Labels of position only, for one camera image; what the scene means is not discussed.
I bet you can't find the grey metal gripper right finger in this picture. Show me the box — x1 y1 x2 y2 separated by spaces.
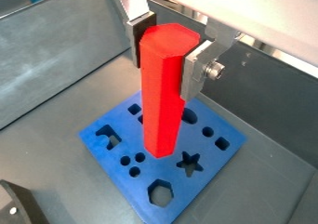
180 18 239 101

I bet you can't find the red hexagonal prism peg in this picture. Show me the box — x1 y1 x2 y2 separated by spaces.
139 23 200 158

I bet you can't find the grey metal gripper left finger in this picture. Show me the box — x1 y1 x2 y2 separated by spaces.
118 0 156 68

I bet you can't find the black bracket with hole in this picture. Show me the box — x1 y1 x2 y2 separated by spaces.
0 179 50 224

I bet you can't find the blue shape-sorting board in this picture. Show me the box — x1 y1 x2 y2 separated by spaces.
79 94 246 224

